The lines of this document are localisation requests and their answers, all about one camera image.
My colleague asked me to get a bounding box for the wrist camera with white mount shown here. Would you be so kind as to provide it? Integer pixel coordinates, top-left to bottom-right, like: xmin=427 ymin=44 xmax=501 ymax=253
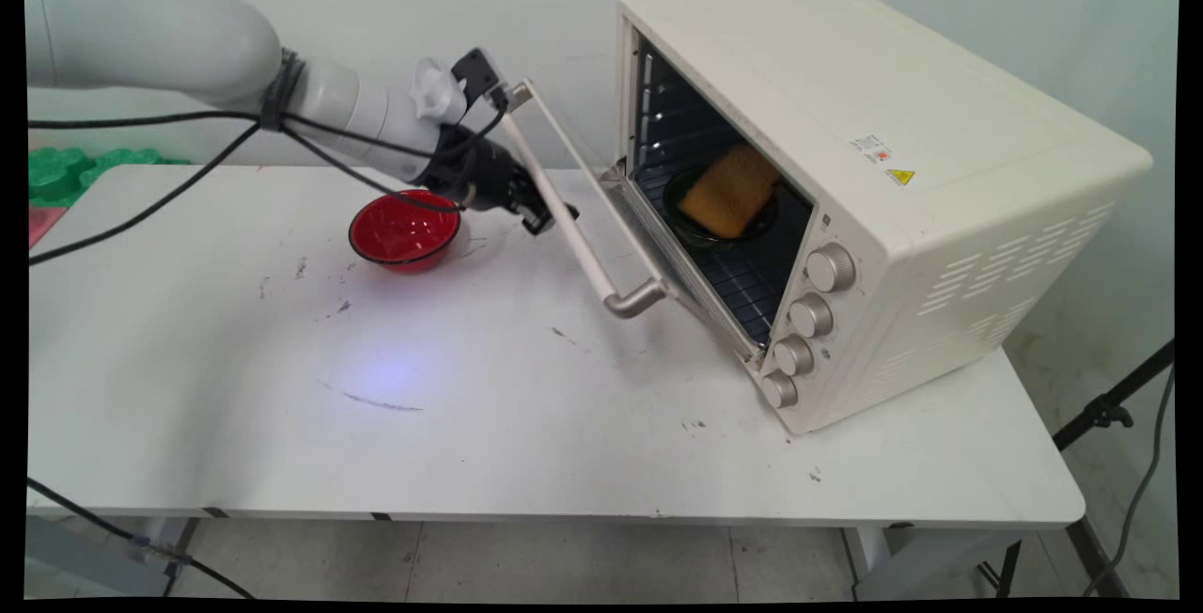
xmin=410 ymin=48 xmax=510 ymax=122

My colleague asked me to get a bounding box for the yellow bread slice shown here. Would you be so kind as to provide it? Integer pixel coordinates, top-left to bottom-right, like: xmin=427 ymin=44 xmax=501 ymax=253
xmin=679 ymin=145 xmax=783 ymax=240

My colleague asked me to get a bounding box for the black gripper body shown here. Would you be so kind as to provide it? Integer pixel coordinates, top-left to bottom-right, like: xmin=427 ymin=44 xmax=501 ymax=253
xmin=418 ymin=124 xmax=542 ymax=213

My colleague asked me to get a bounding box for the green plastic object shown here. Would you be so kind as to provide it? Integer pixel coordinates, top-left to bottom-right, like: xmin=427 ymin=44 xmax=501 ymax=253
xmin=28 ymin=147 xmax=192 ymax=211

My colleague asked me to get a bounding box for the cream glass oven door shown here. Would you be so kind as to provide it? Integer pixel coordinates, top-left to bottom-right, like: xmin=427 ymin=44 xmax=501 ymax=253
xmin=498 ymin=77 xmax=764 ymax=366

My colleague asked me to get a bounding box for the cream toaster oven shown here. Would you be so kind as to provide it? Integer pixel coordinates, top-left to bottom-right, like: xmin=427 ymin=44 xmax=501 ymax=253
xmin=616 ymin=0 xmax=1155 ymax=436

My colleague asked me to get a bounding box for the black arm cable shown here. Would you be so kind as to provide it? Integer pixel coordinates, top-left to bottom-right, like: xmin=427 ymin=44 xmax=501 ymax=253
xmin=28 ymin=86 xmax=510 ymax=267

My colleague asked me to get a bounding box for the gray table leg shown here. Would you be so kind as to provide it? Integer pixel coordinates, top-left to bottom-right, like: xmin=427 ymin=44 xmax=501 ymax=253
xmin=26 ymin=513 xmax=200 ymax=597
xmin=841 ymin=526 xmax=1027 ymax=601

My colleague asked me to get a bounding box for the pink object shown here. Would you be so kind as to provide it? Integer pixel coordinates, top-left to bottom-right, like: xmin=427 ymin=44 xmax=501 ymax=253
xmin=28 ymin=206 xmax=69 ymax=249

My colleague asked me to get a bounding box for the black floor cable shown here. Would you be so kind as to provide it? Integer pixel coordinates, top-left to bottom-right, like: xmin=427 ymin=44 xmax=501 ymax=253
xmin=26 ymin=477 xmax=257 ymax=601

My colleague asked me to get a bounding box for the wire oven rack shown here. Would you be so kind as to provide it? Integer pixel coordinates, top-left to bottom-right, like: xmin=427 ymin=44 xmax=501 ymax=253
xmin=637 ymin=171 xmax=811 ymax=343

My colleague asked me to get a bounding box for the black round pan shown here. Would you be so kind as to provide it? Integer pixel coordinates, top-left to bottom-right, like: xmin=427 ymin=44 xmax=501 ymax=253
xmin=663 ymin=165 xmax=781 ymax=250

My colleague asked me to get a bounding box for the silver oven knob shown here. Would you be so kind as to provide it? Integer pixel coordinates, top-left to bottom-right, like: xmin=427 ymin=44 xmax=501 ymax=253
xmin=806 ymin=244 xmax=858 ymax=294
xmin=789 ymin=293 xmax=836 ymax=340
xmin=773 ymin=335 xmax=817 ymax=377
xmin=759 ymin=369 xmax=800 ymax=410

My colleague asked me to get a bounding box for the gray hanging cable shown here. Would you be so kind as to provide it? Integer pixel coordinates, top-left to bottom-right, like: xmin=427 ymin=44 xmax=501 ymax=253
xmin=1084 ymin=364 xmax=1176 ymax=597

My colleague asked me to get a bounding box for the red bowl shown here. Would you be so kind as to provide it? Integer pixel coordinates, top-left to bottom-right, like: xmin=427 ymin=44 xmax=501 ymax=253
xmin=349 ymin=189 xmax=462 ymax=275

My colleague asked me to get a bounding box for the black tripod stand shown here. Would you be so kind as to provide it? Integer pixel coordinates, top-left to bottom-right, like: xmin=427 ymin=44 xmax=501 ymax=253
xmin=977 ymin=340 xmax=1176 ymax=599

